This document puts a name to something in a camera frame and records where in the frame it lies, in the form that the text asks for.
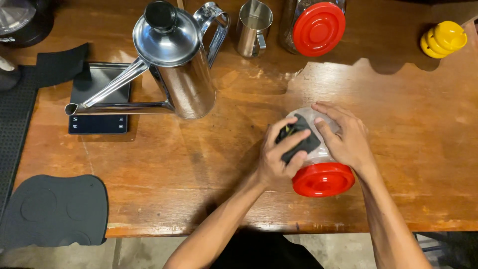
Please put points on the person's left hand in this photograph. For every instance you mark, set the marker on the person's left hand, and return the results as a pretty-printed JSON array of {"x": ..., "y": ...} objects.
[{"x": 272, "y": 160}]

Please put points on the person's right hand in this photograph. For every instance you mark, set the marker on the person's right hand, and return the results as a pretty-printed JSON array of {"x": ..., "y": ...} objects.
[{"x": 349, "y": 144}]

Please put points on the black cleaning cloth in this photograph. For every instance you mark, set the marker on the black cleaning cloth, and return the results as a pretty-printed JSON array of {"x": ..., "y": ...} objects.
[{"x": 307, "y": 144}]

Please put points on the clear jar red lid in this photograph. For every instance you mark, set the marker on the clear jar red lid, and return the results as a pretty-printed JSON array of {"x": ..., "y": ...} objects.
[{"x": 323, "y": 180}]

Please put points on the person's black clothing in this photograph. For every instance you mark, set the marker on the person's black clothing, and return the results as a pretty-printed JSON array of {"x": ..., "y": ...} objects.
[{"x": 265, "y": 252}]

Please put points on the steel long-spout kettle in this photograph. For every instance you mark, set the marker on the steel long-spout kettle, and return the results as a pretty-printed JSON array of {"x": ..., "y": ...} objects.
[{"x": 186, "y": 82}]

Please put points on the filled glass jar red lid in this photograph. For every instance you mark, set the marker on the filled glass jar red lid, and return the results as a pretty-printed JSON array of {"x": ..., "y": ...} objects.
[{"x": 318, "y": 30}]

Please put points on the steel milk pitcher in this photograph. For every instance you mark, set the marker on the steel milk pitcher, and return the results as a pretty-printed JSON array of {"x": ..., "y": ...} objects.
[{"x": 248, "y": 42}]

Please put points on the yellow plastic lid container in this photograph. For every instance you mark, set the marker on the yellow plastic lid container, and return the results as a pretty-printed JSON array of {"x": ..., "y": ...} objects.
[{"x": 444, "y": 39}]

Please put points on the black digital scale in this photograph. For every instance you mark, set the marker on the black digital scale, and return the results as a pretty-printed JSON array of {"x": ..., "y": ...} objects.
[{"x": 98, "y": 126}]

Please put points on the dark grey rubber tamping mat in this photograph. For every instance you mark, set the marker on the dark grey rubber tamping mat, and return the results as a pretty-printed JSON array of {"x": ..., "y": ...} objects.
[{"x": 52, "y": 213}]

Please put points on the black rubber mat piece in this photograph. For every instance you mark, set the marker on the black rubber mat piece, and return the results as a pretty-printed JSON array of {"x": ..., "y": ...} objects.
[{"x": 61, "y": 65}]

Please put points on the black ribbed bar mat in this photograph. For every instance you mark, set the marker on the black ribbed bar mat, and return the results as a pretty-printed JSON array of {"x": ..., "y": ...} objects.
[{"x": 15, "y": 123}]

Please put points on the dark round object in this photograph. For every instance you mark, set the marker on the dark round object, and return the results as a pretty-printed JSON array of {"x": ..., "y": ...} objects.
[{"x": 7, "y": 74}]

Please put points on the black appliance with clear top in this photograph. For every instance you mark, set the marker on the black appliance with clear top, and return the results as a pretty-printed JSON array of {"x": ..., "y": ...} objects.
[{"x": 22, "y": 22}]

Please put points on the dark stool frame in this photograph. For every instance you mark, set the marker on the dark stool frame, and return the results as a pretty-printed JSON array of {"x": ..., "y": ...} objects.
[{"x": 452, "y": 250}]

